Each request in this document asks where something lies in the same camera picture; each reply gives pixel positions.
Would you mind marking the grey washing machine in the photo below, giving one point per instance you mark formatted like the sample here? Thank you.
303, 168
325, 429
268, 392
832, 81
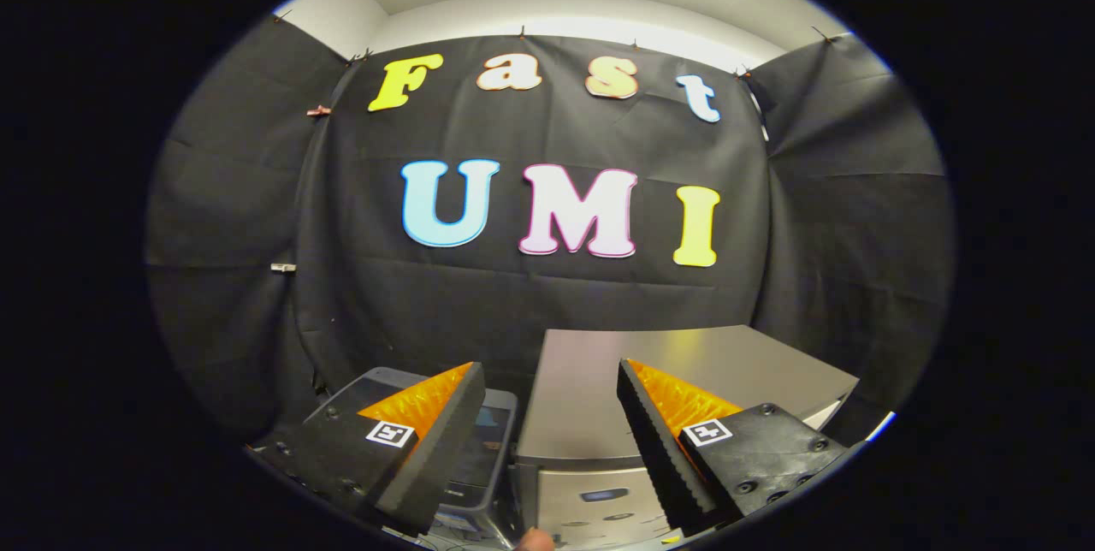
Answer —
483, 500

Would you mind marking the grey cabinet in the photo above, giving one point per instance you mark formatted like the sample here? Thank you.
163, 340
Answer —
582, 397

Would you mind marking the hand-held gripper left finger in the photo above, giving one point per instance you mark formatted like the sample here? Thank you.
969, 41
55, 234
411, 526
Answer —
436, 448

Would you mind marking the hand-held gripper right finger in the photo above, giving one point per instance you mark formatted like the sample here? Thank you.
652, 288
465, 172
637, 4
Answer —
663, 448

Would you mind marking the copper clip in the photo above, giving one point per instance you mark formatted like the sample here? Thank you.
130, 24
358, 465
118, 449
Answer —
318, 110

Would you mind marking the white panel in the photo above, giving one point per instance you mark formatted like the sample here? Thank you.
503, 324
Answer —
881, 426

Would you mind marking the silver clip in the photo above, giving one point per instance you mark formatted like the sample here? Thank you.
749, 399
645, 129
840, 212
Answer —
282, 267

